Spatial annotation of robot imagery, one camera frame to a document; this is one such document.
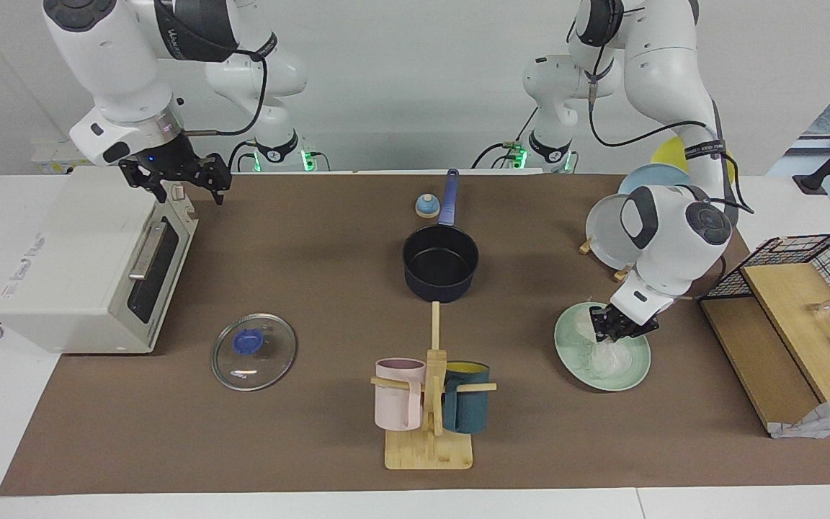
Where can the dark blue saucepan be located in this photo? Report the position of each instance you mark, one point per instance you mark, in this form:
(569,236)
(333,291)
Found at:
(440,267)

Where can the wooden plate rack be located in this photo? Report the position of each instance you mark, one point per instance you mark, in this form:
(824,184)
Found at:
(585,246)

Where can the grey plate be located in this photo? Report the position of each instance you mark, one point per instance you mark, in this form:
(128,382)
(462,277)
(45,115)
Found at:
(606,231)

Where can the brown wooden board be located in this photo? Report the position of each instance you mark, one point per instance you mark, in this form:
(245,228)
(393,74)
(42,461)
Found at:
(753,353)

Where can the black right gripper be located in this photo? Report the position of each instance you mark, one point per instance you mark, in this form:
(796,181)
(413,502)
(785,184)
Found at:
(173,162)

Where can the glass lid with blue knob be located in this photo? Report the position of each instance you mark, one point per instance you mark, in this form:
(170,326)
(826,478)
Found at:
(253,353)

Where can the wooden mug tree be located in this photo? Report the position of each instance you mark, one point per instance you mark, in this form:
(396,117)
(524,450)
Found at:
(429,453)

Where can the brown table mat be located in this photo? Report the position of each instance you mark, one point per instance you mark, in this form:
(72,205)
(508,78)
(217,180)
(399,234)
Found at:
(314,288)

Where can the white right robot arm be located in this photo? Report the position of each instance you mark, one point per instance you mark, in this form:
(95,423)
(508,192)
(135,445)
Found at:
(119,58)

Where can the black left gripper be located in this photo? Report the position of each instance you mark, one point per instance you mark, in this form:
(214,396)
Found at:
(620,324)

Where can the clear plastic bag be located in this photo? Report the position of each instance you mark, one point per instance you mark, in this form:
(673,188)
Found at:
(611,360)

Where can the white power box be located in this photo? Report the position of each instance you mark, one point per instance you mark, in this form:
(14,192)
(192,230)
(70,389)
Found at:
(51,157)

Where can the dark teal mug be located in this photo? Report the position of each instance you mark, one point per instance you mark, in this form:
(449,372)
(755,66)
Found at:
(469,411)

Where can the white toaster oven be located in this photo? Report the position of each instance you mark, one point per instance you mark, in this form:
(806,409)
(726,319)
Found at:
(69,259)

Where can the grey patterned cloth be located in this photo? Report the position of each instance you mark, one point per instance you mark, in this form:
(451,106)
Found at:
(829,419)

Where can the light green plate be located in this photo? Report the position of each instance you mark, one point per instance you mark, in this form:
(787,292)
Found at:
(638,366)

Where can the light blue plate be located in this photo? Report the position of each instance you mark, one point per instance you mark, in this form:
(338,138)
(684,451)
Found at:
(642,176)

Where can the yellow plate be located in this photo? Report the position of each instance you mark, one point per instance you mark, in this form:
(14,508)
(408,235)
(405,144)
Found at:
(671,155)

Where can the pink mug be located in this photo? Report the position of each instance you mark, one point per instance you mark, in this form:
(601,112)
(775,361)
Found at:
(397,407)

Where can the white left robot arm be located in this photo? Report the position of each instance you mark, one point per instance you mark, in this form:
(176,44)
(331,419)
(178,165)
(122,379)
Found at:
(674,238)

